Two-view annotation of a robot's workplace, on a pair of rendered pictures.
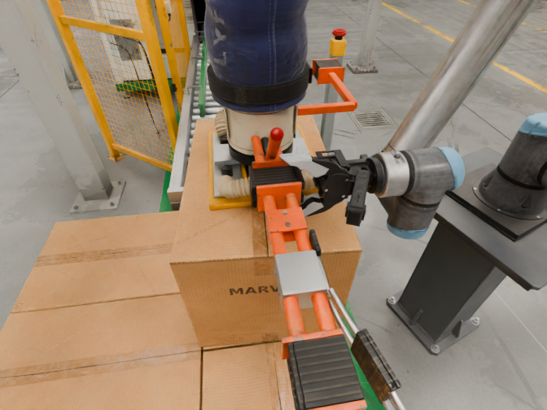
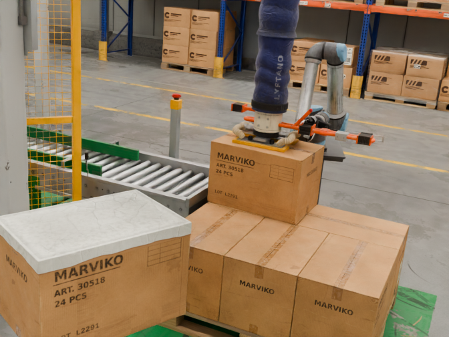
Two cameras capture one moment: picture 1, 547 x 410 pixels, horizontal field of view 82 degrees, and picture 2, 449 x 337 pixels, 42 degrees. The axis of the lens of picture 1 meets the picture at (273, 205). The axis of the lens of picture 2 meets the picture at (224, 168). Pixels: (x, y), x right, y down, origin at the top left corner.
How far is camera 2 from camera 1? 3.32 m
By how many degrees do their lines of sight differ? 55
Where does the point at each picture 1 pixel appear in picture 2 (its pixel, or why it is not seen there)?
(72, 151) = not seen: hidden behind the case
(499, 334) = not seen: hidden behind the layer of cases
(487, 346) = not seen: hidden behind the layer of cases
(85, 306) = (242, 239)
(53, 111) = (20, 198)
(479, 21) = (309, 78)
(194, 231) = (291, 156)
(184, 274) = (303, 166)
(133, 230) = (199, 220)
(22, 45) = (19, 140)
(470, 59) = (311, 87)
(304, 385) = (366, 136)
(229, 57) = (280, 95)
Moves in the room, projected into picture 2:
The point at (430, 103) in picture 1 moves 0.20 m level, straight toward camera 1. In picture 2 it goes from (307, 102) to (326, 109)
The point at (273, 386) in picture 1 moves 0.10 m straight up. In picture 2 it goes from (325, 218) to (327, 203)
